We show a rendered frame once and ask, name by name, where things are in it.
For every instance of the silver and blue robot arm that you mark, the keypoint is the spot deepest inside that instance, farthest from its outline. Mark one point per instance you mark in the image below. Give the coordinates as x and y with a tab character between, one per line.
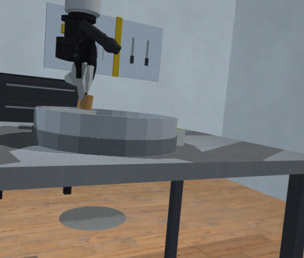
92	7

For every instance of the bronze bushing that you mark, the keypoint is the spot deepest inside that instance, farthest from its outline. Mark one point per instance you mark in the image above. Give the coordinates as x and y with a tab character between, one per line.
86	102

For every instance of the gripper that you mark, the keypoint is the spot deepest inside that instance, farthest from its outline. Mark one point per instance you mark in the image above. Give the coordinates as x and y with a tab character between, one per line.
78	50

